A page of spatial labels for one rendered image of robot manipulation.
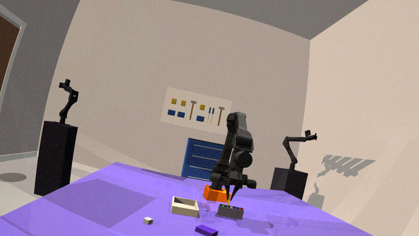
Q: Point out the purple rectangular block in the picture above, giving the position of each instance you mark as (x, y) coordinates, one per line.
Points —
(207, 231)

